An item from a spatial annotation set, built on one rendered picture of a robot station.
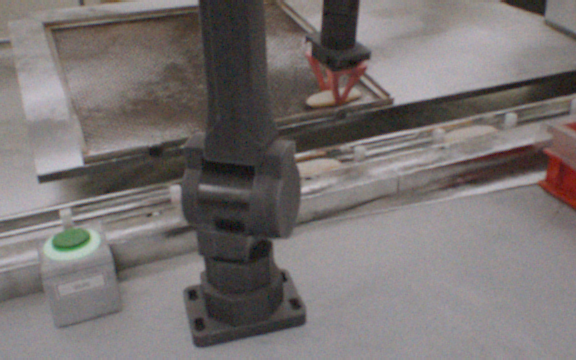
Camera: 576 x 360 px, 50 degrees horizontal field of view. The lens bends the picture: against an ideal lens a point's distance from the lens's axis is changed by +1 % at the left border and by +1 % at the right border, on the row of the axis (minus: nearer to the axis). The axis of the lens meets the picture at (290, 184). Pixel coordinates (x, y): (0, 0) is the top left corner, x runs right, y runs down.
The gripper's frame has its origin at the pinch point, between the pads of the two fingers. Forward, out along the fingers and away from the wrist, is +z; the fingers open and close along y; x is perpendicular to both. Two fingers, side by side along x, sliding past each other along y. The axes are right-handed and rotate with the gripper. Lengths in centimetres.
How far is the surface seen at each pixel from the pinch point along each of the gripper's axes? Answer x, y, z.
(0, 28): 30, 345, 116
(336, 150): 6.1, -11.3, 2.6
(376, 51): -17.8, 13.0, 1.2
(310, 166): 12.4, -14.2, 1.9
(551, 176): -15.5, -32.6, 0.5
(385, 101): -6.7, -5.5, 0.2
